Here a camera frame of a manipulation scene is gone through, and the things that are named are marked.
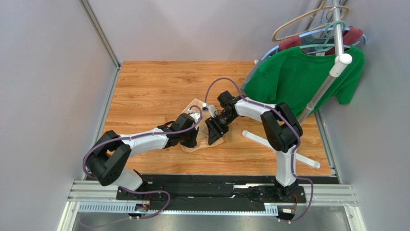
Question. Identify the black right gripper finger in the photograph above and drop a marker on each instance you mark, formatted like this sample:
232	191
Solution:
209	124
214	135

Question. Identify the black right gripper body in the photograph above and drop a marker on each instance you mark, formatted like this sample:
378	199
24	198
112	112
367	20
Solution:
216	123

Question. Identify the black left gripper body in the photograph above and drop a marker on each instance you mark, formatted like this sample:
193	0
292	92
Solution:
187	138

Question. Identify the beige cloth napkin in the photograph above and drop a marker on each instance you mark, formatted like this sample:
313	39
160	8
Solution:
202	137

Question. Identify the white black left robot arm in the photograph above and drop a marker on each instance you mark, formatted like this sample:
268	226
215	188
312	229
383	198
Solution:
106	160

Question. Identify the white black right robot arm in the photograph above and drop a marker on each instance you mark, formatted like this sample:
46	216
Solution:
281	127

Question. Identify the green t-shirt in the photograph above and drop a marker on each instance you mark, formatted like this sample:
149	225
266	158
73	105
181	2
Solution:
294	81

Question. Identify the light blue hanger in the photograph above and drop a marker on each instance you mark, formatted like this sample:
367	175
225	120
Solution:
351	37

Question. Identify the teal plastic hanger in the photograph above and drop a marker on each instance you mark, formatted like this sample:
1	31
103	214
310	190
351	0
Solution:
333	33

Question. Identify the silver white clothes rack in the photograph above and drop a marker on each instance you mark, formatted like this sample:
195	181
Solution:
341	60

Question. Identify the red garment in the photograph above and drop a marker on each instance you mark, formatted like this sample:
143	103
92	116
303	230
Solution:
297	52

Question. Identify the aluminium frame rail left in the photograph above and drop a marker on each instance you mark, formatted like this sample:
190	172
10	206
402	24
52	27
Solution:
87	7

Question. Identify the aluminium front rail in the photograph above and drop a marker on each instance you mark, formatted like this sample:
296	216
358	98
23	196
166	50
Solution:
91	196

